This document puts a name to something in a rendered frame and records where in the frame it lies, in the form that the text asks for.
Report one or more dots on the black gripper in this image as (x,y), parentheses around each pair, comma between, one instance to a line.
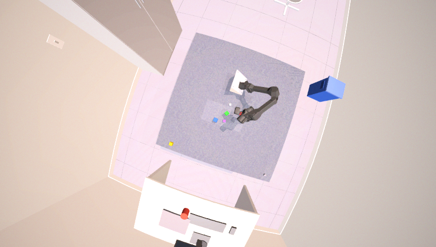
(237,110)

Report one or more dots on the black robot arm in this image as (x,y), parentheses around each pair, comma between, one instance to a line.
(251,113)

